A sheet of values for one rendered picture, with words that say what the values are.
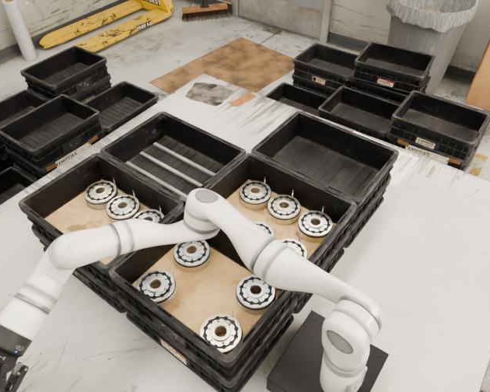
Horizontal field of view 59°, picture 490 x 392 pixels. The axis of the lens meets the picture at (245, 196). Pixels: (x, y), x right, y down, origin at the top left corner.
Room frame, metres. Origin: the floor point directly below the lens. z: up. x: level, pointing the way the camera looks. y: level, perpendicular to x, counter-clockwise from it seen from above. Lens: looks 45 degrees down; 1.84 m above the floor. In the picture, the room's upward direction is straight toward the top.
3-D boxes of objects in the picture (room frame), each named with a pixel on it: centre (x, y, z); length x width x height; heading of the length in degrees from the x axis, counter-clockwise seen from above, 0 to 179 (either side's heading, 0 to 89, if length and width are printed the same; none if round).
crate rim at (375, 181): (1.12, -0.26, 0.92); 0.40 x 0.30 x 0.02; 52
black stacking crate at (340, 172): (1.12, -0.26, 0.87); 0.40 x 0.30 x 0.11; 52
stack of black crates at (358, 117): (2.04, -0.65, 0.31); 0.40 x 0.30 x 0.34; 54
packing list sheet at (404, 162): (1.36, -0.51, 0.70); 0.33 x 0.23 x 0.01; 54
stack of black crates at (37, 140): (1.78, 0.96, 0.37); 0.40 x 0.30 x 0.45; 144
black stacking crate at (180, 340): (0.64, 0.10, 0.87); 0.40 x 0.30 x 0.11; 52
